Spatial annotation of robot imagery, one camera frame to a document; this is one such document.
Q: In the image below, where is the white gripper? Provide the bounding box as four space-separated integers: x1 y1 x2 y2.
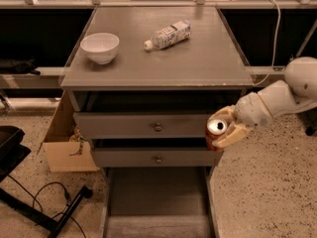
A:
210 92 272 148

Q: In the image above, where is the red coke can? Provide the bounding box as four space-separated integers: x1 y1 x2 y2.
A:
205 118 228 152

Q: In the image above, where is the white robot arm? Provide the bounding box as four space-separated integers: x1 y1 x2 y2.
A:
205 57 317 151

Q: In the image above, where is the grey drawer cabinet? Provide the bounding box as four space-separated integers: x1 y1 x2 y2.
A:
58 6 255 177

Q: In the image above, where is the grey open bottom drawer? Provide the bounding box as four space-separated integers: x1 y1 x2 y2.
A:
100 167 220 238

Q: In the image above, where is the grey middle drawer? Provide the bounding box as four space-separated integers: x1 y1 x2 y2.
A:
91 138 223 168

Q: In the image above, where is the grey top drawer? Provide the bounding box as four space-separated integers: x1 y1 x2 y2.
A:
73 112 209 139

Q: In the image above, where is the clear plastic water bottle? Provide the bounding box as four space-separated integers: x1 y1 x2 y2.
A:
144 20 191 51

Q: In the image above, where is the white ceramic bowl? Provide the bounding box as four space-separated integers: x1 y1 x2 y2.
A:
80 33 120 64

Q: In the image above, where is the brown cardboard box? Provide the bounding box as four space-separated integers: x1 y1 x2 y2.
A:
43 92 98 173

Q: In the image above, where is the black chair seat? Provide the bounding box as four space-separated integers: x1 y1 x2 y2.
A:
0 126 31 182

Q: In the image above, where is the black stand base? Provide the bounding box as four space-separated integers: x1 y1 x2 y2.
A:
0 185 94 238

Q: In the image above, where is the black cloth on shelf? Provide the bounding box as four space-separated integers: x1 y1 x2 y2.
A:
0 59 41 75

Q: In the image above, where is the white cable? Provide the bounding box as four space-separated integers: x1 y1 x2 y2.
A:
253 0 282 87

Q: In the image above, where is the black floor cable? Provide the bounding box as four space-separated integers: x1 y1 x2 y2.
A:
7 174 87 238

